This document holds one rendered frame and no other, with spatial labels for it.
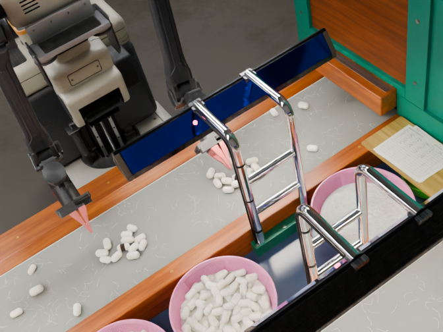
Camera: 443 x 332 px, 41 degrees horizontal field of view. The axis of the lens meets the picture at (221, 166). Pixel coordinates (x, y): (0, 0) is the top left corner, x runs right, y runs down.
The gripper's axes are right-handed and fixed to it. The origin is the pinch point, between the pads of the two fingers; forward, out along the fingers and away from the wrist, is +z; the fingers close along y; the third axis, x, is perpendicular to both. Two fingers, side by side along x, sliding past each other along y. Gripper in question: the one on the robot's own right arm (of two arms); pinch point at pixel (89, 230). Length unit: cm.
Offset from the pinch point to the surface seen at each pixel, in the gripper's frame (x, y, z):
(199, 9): 183, 128, -87
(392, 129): -14, 85, 22
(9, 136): 171, -9, -73
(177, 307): -15.6, 7.5, 28.4
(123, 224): 6.7, 8.7, 3.4
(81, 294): -1.8, -10.7, 13.1
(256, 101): -28, 50, -4
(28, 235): 13.8, -15.5, -8.8
